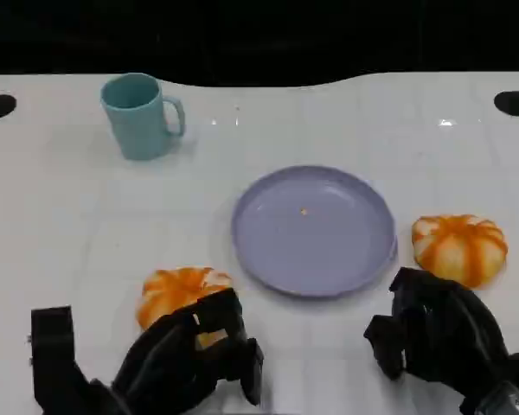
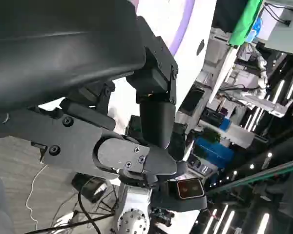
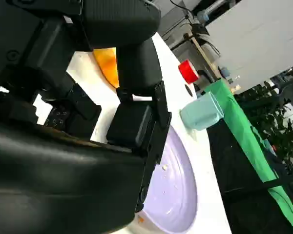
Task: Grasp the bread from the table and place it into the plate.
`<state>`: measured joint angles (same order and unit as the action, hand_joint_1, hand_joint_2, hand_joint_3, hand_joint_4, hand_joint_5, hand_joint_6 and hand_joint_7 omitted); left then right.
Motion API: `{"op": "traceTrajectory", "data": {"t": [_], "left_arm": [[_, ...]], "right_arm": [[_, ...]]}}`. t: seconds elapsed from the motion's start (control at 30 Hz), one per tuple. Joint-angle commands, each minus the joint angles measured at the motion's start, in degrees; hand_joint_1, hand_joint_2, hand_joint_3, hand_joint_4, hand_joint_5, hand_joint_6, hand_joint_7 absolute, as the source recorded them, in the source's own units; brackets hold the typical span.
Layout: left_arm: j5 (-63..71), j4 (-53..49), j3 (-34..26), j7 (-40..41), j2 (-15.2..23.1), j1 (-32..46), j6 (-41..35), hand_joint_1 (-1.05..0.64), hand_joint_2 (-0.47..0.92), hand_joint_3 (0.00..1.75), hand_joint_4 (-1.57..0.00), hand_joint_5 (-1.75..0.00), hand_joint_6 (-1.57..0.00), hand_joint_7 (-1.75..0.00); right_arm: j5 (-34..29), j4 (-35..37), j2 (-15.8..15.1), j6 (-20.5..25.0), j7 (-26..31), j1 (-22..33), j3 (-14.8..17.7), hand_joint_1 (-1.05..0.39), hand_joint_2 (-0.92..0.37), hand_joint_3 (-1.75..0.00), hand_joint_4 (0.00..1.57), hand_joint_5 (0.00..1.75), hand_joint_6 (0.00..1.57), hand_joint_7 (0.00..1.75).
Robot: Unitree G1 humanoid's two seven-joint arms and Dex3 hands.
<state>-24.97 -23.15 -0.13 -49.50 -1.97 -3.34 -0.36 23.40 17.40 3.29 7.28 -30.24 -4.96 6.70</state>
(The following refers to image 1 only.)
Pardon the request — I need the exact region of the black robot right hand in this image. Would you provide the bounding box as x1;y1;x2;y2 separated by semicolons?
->
362;266;519;398

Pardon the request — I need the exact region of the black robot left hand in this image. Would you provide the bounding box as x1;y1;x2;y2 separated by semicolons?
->
111;287;266;415

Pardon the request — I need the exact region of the orange and white bread roll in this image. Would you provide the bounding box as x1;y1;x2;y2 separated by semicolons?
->
411;214;509;290
137;266;235;349

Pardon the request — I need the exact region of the lilac plate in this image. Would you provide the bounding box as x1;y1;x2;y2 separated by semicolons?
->
230;164;399;300

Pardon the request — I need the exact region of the pale green mug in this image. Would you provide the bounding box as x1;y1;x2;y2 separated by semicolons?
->
99;72;187;162

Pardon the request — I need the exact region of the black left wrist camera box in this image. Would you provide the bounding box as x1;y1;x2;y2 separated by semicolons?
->
29;305;113;415

